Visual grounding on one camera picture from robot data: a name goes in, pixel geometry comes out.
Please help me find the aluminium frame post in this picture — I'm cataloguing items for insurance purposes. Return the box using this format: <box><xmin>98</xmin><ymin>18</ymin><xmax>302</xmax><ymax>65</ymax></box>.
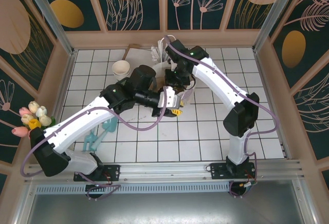
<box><xmin>253</xmin><ymin>0</ymin><xmax>300</xmax><ymax>52</ymax></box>
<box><xmin>21</xmin><ymin>0</ymin><xmax>76</xmax><ymax>55</ymax></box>

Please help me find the white printed paper bag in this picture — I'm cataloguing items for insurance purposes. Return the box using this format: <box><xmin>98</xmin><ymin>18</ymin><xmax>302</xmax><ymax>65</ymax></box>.
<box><xmin>153</xmin><ymin>62</ymin><xmax>197</xmax><ymax>105</ymax></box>

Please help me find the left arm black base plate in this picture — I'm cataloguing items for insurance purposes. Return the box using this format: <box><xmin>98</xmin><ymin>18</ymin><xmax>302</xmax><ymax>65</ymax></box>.
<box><xmin>74</xmin><ymin>164</ymin><xmax>121</xmax><ymax>182</ymax></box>

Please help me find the teal toy rake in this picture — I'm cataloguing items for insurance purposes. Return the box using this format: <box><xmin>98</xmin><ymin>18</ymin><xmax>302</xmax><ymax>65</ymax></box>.
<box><xmin>83</xmin><ymin>130</ymin><xmax>98</xmax><ymax>153</ymax></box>

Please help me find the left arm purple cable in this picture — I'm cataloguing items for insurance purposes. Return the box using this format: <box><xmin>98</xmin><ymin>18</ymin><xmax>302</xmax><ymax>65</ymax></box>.
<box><xmin>20</xmin><ymin>87</ymin><xmax>172</xmax><ymax>202</ymax></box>

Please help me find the artificial tulip bouquet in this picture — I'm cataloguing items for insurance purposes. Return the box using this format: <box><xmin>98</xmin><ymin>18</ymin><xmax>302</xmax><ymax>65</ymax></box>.
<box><xmin>11</xmin><ymin>100</ymin><xmax>56</xmax><ymax>141</ymax></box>

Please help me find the multicoloured wire bundle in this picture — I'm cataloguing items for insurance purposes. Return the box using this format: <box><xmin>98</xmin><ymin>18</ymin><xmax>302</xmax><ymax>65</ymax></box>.
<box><xmin>239</xmin><ymin>167</ymin><xmax>259</xmax><ymax>190</ymax></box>

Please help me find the stack of cream paper cups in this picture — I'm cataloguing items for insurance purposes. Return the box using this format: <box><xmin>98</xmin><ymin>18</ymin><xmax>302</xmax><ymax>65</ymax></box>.
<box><xmin>112</xmin><ymin>60</ymin><xmax>132</xmax><ymax>82</ymax></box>

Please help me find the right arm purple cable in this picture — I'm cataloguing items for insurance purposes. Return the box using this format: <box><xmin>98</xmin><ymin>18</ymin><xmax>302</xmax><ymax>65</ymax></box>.
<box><xmin>163</xmin><ymin>35</ymin><xmax>280</xmax><ymax>181</ymax></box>

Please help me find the aluminium mounting rail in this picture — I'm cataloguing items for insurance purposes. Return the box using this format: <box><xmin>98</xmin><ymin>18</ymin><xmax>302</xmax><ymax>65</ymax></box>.
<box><xmin>24</xmin><ymin>159</ymin><xmax>303</xmax><ymax>183</ymax></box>

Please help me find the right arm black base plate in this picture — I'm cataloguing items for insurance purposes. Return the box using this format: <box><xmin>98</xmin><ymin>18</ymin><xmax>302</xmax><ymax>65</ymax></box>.
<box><xmin>210</xmin><ymin>162</ymin><xmax>258</xmax><ymax>181</ymax></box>

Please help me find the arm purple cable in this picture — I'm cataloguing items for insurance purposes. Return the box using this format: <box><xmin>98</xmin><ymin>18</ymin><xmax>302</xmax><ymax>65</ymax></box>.
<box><xmin>20</xmin><ymin>87</ymin><xmax>172</xmax><ymax>202</ymax></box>
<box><xmin>163</xmin><ymin>35</ymin><xmax>280</xmax><ymax>181</ymax></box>

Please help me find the teal toy shovel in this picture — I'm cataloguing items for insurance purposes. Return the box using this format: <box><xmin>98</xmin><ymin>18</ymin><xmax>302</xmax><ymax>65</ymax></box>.
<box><xmin>89</xmin><ymin>118</ymin><xmax>118</xmax><ymax>152</ymax></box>

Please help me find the slotted grey cable duct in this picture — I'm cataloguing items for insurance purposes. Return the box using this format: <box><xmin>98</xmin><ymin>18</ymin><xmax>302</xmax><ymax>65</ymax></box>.
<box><xmin>34</xmin><ymin>184</ymin><xmax>231</xmax><ymax>194</ymax></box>

